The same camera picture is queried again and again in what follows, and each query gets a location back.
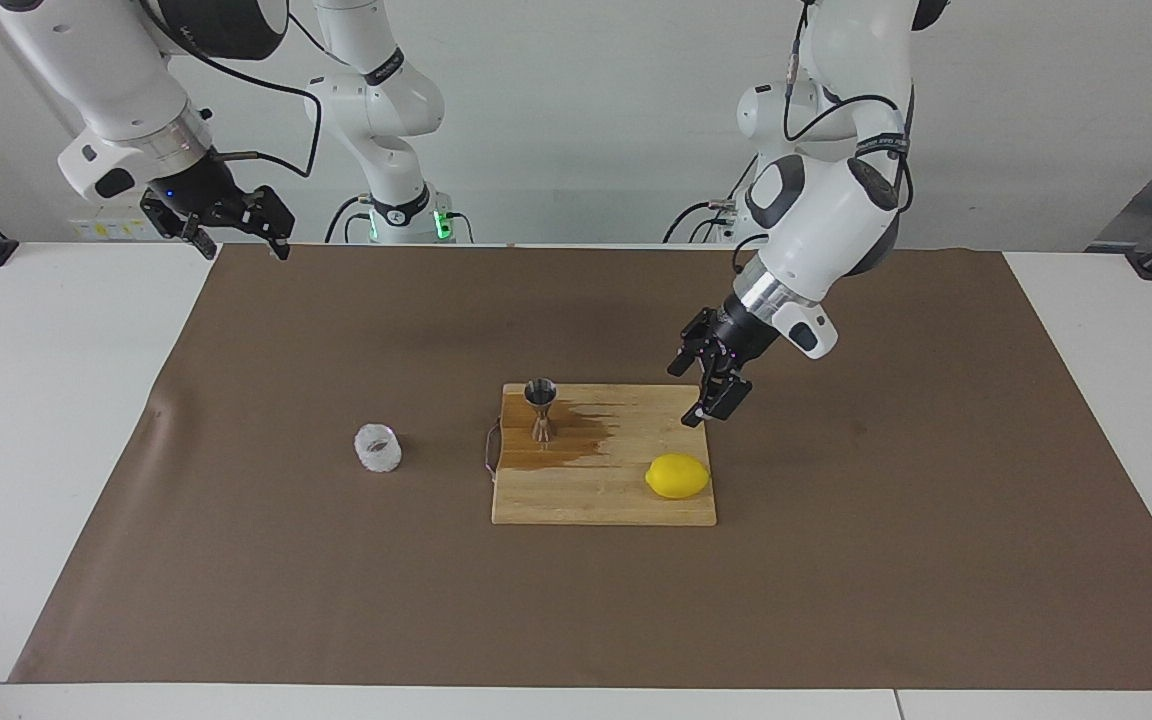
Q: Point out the wooden cutting board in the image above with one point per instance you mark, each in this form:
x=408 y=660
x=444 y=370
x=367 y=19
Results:
x=596 y=495

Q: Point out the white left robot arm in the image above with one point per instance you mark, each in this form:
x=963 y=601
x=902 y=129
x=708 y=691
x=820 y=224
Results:
x=826 y=220

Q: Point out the yellow lemon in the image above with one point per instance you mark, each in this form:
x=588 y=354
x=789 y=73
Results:
x=678 y=476

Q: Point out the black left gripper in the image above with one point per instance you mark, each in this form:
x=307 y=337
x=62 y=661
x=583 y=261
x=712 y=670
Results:
x=741 y=335

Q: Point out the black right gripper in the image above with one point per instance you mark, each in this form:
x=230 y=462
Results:
x=196 y=188

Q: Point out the clear textured glass cup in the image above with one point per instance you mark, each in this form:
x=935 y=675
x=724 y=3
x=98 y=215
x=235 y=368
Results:
x=378 y=452

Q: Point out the white wall socket box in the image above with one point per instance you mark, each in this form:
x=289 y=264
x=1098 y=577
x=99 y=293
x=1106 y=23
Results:
x=116 y=230

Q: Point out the brown table mat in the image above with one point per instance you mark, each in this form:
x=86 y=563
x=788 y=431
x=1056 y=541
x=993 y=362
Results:
x=336 y=580

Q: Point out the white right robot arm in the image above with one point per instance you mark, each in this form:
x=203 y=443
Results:
x=106 y=75

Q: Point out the steel double jigger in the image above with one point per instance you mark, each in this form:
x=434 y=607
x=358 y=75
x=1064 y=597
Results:
x=541 y=395

